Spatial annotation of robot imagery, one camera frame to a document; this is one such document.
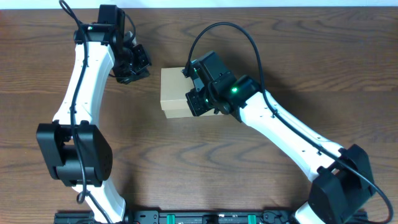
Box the cardboard box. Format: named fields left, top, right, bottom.
left=160, top=67, right=224, bottom=119

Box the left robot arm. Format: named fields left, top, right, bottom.
left=36, top=23, right=151, bottom=223

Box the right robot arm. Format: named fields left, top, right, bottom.
left=186, top=73, right=376, bottom=223

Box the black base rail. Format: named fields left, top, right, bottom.
left=53, top=210, right=298, bottom=224

